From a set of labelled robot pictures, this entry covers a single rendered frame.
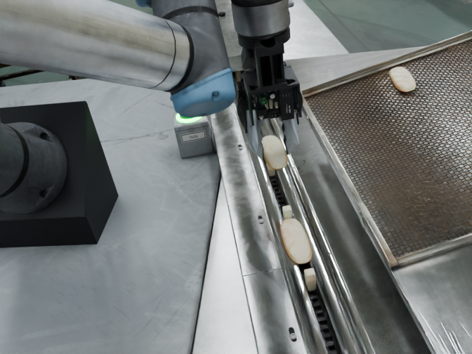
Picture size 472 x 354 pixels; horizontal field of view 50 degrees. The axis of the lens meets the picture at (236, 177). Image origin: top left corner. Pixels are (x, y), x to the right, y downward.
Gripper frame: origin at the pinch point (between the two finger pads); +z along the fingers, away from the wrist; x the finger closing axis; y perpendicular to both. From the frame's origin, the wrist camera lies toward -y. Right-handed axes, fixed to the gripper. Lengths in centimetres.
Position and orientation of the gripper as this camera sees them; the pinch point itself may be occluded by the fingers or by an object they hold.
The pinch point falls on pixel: (273, 147)
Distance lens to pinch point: 81.8
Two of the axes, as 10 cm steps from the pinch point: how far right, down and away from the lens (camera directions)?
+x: 9.9, -1.7, 0.2
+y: 1.1, 5.7, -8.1
